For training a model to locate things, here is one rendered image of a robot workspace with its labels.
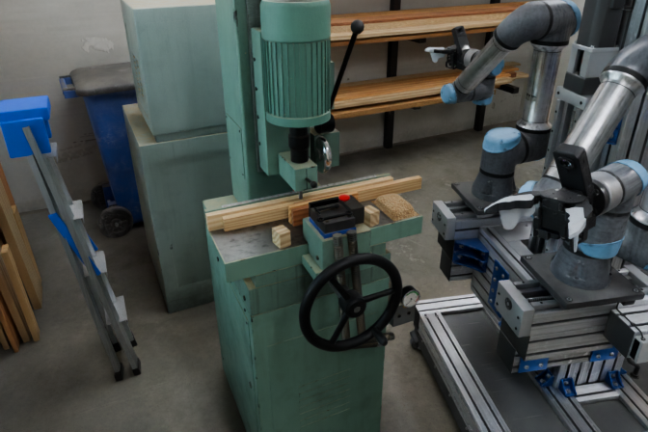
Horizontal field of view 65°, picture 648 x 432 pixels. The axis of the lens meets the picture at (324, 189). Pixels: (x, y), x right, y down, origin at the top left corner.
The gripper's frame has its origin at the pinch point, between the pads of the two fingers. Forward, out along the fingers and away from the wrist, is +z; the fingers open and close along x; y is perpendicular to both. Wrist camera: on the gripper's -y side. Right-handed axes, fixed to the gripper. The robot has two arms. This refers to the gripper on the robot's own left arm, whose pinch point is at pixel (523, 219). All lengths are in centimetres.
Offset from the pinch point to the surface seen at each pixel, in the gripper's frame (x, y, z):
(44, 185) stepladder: 144, 14, 52
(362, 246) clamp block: 51, 25, -7
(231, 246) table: 74, 24, 19
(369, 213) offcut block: 59, 21, -17
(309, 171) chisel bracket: 71, 8, -6
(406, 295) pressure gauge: 54, 49, -25
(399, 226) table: 57, 28, -26
